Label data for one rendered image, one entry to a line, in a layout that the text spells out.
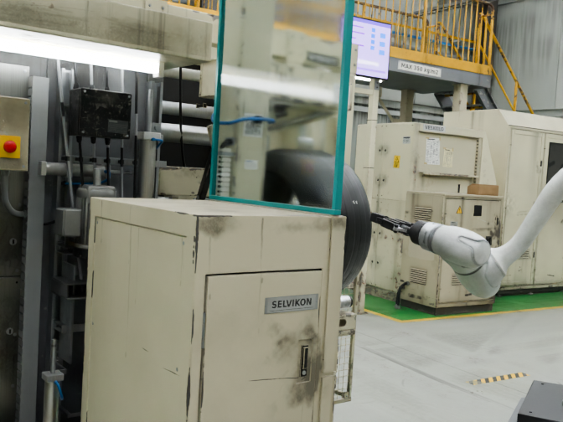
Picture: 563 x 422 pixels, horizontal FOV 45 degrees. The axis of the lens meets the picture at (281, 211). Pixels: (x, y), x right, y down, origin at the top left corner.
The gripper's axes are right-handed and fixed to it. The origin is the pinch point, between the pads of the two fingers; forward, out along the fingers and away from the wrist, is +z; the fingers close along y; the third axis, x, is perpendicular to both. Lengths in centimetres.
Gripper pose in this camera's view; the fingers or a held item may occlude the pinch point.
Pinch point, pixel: (379, 218)
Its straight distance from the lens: 223.5
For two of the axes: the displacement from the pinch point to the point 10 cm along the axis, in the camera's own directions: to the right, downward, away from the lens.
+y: -7.9, -0.2, -6.1
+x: -1.6, 9.7, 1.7
